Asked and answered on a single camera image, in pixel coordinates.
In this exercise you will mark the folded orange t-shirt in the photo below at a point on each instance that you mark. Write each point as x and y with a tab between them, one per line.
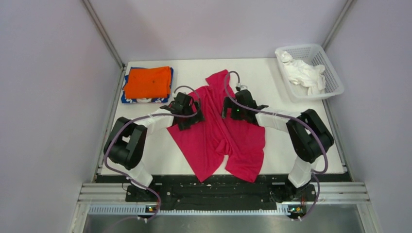
147	83

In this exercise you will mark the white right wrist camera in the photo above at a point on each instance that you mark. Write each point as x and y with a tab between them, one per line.
240	87

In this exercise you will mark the folded blue patterned t-shirt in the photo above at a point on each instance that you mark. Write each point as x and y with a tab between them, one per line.
152	100

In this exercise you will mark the white plastic laundry basket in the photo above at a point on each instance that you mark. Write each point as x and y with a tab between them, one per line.
312	54

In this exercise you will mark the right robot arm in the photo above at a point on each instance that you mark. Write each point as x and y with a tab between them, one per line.
309	135

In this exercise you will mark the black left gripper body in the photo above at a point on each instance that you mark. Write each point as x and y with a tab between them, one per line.
187	121

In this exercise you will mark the pink t-shirt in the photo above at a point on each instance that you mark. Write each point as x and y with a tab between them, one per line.
206	143

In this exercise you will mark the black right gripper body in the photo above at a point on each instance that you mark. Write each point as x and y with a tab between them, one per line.
237	113

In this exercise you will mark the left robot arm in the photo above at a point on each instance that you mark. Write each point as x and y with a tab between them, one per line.
124	148

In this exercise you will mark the aluminium frame rail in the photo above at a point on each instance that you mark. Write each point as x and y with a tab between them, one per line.
338	208

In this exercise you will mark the white crumpled t-shirt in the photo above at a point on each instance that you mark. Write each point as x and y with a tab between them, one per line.
300	73

